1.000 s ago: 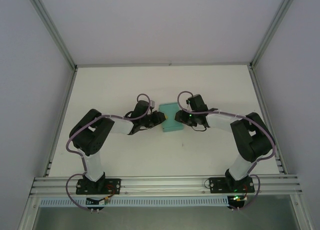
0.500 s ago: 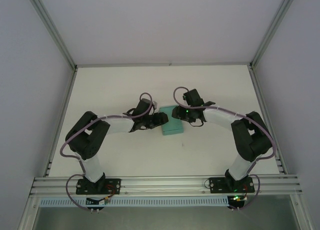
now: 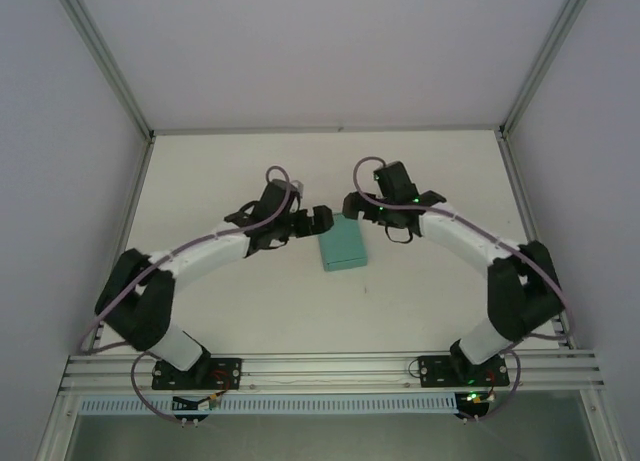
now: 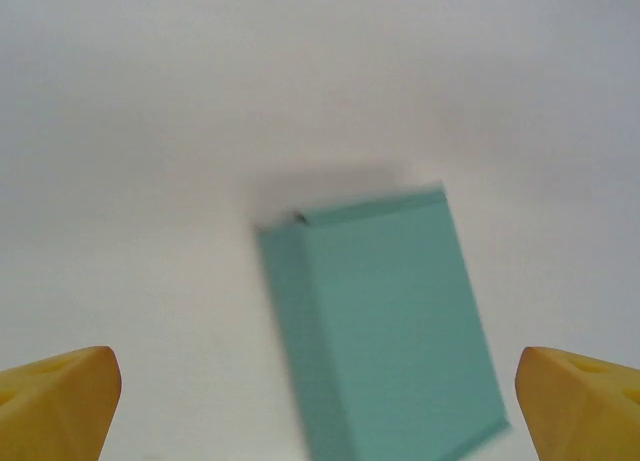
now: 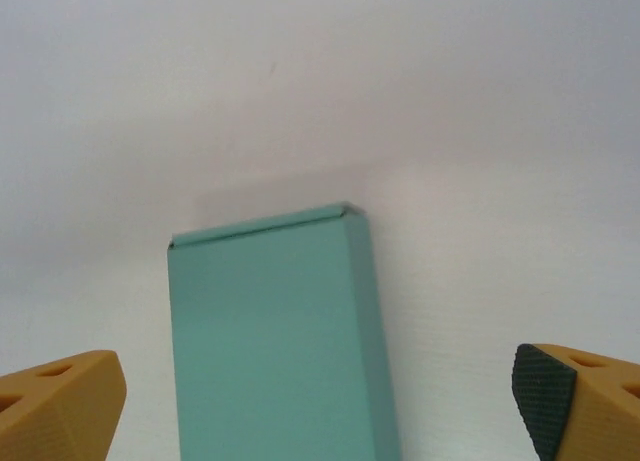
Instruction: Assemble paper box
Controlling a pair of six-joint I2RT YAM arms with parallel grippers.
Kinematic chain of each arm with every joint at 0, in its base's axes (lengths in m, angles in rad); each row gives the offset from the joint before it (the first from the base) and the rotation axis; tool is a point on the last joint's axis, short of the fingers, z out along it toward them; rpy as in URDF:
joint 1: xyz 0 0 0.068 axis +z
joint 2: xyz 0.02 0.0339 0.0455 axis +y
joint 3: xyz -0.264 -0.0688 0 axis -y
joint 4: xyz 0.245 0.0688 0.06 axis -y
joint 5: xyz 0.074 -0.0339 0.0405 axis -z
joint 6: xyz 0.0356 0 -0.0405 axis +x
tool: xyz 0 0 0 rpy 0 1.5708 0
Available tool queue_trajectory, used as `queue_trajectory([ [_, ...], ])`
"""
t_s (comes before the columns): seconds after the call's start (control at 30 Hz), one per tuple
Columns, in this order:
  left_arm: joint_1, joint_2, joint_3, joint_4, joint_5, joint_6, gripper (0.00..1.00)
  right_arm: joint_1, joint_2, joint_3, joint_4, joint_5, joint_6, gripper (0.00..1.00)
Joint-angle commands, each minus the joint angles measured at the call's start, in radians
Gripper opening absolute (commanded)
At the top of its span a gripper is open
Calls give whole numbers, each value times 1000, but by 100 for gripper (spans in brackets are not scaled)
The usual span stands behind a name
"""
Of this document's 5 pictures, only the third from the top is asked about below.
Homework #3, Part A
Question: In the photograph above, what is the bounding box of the teal cloth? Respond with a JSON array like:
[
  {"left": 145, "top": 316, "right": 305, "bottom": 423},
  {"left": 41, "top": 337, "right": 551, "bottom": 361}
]
[{"left": 318, "top": 212, "right": 369, "bottom": 274}]

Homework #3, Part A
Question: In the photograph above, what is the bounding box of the aluminium frame cross bar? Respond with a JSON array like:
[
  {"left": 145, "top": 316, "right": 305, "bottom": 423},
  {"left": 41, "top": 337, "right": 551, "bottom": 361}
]
[{"left": 151, "top": 124, "right": 505, "bottom": 136}]

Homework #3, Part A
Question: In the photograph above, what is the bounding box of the aluminium table side rail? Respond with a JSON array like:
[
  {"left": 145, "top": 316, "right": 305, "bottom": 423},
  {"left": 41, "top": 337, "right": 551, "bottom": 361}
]
[
  {"left": 498, "top": 130, "right": 575, "bottom": 351},
  {"left": 88, "top": 134, "right": 156, "bottom": 356}
]

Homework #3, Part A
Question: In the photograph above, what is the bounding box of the wide aluminium mounting rail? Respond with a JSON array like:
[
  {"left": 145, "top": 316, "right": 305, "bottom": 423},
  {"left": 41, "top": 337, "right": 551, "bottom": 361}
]
[{"left": 59, "top": 349, "right": 607, "bottom": 393}]

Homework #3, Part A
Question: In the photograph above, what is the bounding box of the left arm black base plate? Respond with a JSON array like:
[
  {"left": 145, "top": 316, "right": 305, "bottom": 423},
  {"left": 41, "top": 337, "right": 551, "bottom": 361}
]
[{"left": 151, "top": 355, "right": 244, "bottom": 392}]

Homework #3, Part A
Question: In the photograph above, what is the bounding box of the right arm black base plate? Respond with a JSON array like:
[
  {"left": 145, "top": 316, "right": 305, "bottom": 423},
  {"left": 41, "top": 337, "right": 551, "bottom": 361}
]
[{"left": 417, "top": 353, "right": 512, "bottom": 388}]

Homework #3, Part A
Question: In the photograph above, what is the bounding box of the light blue slotted cable duct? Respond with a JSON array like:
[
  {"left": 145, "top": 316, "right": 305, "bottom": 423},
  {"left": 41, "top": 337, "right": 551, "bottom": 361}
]
[{"left": 79, "top": 393, "right": 459, "bottom": 416}]

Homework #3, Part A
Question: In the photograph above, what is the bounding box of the small wire bundle with connector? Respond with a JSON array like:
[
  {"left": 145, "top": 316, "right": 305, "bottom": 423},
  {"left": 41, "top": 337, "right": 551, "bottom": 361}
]
[
  {"left": 457, "top": 375, "right": 499, "bottom": 418},
  {"left": 172, "top": 380, "right": 235, "bottom": 415}
]

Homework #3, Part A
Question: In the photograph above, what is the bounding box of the aluminium frame post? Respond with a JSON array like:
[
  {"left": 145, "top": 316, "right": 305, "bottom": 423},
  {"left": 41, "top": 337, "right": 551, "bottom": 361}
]
[
  {"left": 52, "top": 0, "right": 155, "bottom": 141},
  {"left": 499, "top": 0, "right": 599, "bottom": 138}
]

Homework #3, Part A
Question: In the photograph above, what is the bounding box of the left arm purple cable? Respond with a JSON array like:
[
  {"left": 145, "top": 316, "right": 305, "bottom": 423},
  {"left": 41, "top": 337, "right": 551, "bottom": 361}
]
[{"left": 79, "top": 165, "right": 304, "bottom": 425}]

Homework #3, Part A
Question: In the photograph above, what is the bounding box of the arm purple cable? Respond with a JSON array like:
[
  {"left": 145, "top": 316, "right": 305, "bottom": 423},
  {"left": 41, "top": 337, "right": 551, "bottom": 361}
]
[
  {"left": 79, "top": 165, "right": 304, "bottom": 425},
  {"left": 352, "top": 155, "right": 576, "bottom": 425}
]

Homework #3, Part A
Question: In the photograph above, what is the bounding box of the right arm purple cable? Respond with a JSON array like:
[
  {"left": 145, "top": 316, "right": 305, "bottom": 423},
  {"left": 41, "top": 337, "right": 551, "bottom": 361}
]
[{"left": 352, "top": 155, "right": 576, "bottom": 425}]

